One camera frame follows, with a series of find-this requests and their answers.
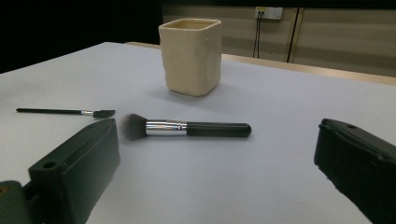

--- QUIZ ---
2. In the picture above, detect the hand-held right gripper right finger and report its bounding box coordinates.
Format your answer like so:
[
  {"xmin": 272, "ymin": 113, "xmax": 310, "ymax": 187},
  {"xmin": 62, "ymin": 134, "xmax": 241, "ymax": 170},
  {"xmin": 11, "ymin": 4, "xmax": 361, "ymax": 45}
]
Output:
[{"xmin": 313, "ymin": 118, "xmax": 396, "ymax": 224}]

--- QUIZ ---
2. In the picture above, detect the thin black makeup brush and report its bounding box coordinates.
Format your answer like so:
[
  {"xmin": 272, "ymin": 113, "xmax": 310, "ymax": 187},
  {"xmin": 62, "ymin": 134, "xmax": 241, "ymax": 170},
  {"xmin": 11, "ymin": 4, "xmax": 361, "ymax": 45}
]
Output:
[{"xmin": 16, "ymin": 107, "xmax": 116, "ymax": 119}]

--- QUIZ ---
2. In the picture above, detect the large black makeup brush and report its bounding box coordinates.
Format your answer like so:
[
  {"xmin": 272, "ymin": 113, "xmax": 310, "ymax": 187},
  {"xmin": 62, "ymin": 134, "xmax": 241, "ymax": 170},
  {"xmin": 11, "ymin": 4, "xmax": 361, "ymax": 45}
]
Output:
[{"xmin": 119, "ymin": 113, "xmax": 252, "ymax": 142}]

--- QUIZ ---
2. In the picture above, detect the white table mat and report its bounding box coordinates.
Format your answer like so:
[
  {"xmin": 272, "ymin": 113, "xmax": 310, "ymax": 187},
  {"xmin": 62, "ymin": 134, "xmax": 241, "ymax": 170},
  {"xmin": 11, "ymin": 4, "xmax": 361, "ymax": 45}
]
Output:
[{"xmin": 0, "ymin": 41, "xmax": 396, "ymax": 224}]

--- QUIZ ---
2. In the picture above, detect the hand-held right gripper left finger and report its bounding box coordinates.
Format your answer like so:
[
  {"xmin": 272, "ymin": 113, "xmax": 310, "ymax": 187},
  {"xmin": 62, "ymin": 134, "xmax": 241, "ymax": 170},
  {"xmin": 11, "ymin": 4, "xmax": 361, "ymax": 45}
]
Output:
[{"xmin": 28, "ymin": 118, "xmax": 121, "ymax": 224}]

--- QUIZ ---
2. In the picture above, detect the white wall socket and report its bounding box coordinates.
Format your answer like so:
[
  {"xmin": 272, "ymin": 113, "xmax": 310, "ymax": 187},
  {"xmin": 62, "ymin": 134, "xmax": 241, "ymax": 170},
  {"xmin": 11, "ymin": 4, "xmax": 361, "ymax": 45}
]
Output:
[{"xmin": 254, "ymin": 7, "xmax": 284, "ymax": 21}]

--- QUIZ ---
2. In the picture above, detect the black power cable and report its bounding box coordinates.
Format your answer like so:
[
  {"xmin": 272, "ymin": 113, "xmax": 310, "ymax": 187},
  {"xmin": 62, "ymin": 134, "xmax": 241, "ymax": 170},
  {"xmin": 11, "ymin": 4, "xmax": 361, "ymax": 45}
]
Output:
[
  {"xmin": 253, "ymin": 12, "xmax": 260, "ymax": 59},
  {"xmin": 257, "ymin": 12, "xmax": 263, "ymax": 60}
]

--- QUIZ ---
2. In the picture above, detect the beige square brush holder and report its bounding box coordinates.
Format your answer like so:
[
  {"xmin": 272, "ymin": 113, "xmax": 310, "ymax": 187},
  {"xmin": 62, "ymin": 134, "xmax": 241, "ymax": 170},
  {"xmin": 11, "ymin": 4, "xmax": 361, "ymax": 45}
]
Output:
[{"xmin": 158, "ymin": 18, "xmax": 223, "ymax": 97}]

